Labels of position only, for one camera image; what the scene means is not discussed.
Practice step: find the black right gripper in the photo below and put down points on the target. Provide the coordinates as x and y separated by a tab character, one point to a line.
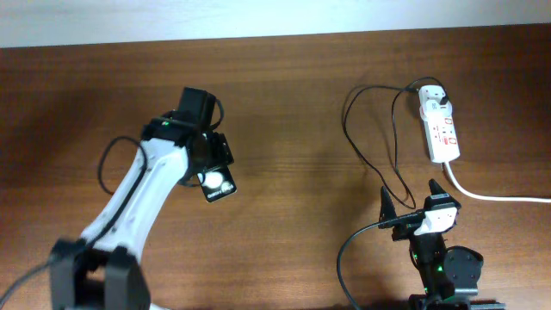
405	230

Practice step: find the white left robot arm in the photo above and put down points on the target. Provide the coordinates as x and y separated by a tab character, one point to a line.
101	269

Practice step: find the black Galaxy smartphone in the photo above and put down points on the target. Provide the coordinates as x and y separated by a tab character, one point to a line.
217	184

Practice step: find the white charger adapter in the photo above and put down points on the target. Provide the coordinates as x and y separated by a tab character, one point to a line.
434	103

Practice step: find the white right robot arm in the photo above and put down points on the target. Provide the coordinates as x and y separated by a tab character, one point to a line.
450	275

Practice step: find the white power strip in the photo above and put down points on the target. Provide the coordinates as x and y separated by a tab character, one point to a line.
442	140

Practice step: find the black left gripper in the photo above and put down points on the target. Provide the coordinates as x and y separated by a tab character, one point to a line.
224	152

